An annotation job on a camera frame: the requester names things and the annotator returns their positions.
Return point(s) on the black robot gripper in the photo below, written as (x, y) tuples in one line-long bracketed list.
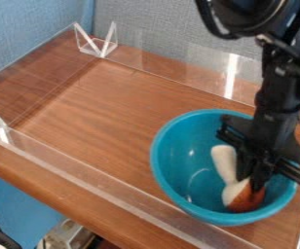
[(265, 144)]

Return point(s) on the brown and white toy mushroom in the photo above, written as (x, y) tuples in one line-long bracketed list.
[(239, 197)]

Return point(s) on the blue plastic bowl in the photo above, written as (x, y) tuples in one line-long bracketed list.
[(185, 171)]

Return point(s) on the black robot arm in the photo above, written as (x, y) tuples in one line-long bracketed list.
[(272, 22)]

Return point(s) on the clear acrylic table barrier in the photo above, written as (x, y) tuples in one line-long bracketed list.
[(84, 115)]

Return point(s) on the white power strip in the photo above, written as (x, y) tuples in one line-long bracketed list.
[(68, 235)]

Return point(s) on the clear acrylic corner bracket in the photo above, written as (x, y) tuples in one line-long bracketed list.
[(96, 46)]

